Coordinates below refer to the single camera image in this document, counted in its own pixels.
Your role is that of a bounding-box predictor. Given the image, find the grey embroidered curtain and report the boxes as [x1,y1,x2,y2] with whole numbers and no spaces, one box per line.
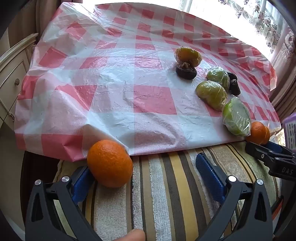
[269,28,296,121]

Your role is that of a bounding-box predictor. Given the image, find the person's left hand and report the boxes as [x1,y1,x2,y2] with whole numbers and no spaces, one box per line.
[115,228,146,241]

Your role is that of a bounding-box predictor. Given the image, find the cream wooden cabinet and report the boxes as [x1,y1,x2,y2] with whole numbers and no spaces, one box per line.
[0,32,38,137]

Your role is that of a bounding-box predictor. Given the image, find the pale yellow cut fruit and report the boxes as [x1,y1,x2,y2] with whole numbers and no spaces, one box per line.
[174,47,202,67]

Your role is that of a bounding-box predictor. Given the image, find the yellow-green fruit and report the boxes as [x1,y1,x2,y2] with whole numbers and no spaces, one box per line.
[196,81,228,112]

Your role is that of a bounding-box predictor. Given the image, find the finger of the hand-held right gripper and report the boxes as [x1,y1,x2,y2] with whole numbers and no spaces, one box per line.
[245,142,296,180]
[265,141,296,156]

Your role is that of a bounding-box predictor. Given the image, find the floral lace curtain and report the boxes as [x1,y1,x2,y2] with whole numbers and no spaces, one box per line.
[180,0,292,54]

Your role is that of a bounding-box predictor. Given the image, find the striped towel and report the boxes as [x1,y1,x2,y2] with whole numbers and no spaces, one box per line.
[53,141,284,241]

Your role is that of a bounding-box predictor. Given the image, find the red checked plastic tablecloth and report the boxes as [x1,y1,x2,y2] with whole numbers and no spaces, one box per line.
[14,2,281,161]

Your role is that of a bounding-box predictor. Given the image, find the purple-edged white cardboard box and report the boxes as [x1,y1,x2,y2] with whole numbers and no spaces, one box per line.
[282,116,296,151]

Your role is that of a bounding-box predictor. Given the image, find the dark brown water chestnut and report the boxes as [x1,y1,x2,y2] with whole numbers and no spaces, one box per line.
[227,71,241,96]
[175,62,197,80]

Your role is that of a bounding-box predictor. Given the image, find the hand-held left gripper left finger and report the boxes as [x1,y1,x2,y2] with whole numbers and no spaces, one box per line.
[25,166,103,241]

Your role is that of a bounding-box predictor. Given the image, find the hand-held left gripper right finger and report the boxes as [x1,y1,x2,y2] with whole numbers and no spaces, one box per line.
[195,152,274,241]

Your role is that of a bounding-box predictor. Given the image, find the green cut fruit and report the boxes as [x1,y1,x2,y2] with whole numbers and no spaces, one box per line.
[222,97,251,137]

